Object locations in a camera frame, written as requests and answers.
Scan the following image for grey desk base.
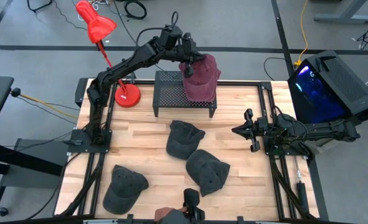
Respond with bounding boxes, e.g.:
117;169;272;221
313;0;368;24

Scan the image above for dark grey baseball cap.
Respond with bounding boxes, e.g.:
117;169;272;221
102;164;149;215
186;149;231;198
166;120;206;161

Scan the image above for person's hand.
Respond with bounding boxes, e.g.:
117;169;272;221
154;207;176;222

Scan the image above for coiled black cable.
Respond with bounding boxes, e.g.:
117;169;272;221
123;0;148;21

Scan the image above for black perforated metal shelf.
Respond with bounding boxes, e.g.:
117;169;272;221
152;70;218;118

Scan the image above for white cables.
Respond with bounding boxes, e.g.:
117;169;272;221
87;0;110;11

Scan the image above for red desk lamp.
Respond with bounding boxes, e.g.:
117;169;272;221
75;0;142;108

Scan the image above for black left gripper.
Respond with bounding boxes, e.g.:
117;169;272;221
176;32;207;78

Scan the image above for black lamp cable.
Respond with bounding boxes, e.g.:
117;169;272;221
113;0;141;47

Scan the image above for black strut cylinder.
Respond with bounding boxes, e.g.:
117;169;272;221
294;156;311;213

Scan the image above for black cable loop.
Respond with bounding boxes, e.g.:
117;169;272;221
263;57;295;82

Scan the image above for black computer tower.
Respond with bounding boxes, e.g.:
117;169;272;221
288;49;368;141

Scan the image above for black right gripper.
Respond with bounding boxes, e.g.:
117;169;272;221
232;108;269;153

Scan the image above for yellow cable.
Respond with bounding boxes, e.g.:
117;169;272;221
293;0;310;68
19;93;78;119

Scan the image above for black metal table frame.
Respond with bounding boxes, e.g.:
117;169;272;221
53;70;330;224

